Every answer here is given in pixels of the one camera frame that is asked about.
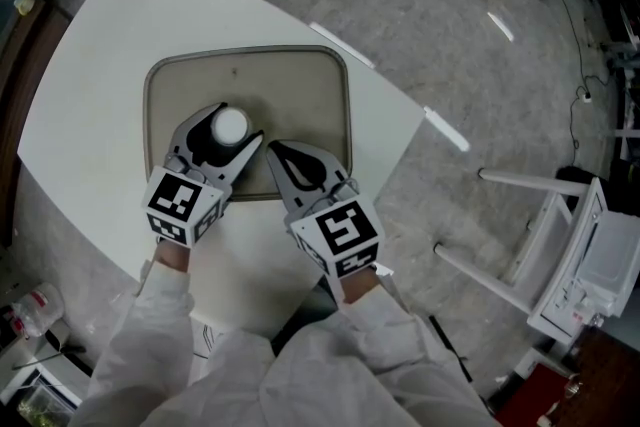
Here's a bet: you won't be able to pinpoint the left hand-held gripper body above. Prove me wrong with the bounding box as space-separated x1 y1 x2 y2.
140 154 229 247

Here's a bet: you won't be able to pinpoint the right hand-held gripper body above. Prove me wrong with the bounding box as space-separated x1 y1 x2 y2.
285 177 385 279

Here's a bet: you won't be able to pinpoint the small white round cup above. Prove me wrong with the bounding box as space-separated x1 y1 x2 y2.
209 107 251 147

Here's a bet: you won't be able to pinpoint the beige rectangular tray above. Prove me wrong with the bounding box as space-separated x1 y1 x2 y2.
143 44 354 203

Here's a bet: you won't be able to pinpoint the person's right forearm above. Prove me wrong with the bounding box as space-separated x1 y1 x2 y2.
341 264 496 427

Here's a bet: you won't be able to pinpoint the person's left forearm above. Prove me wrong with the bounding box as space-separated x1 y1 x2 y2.
87 238 201 427

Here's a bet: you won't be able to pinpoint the person's legs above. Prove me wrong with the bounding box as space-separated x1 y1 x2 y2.
269 284 341 356

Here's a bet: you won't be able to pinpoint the white square table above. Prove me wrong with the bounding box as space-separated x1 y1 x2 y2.
17 0 426 331

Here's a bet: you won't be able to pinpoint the person's torso in white coat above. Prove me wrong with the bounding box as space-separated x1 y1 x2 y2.
189 324 401 427

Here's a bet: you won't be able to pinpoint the pale waste bin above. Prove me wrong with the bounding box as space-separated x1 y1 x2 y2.
47 319 86 352

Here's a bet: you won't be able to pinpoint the clear plastic bag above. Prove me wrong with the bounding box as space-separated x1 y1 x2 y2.
4 282 65 339

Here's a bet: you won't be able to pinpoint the white side table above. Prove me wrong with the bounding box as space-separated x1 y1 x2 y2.
434 167 640 346

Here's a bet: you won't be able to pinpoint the white framed cabinet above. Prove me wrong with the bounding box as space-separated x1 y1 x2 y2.
0 362 84 427

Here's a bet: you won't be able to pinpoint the red panel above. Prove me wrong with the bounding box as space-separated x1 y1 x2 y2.
494 362 581 427

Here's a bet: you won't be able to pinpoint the white microwave oven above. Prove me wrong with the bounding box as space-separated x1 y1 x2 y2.
574 209 640 316

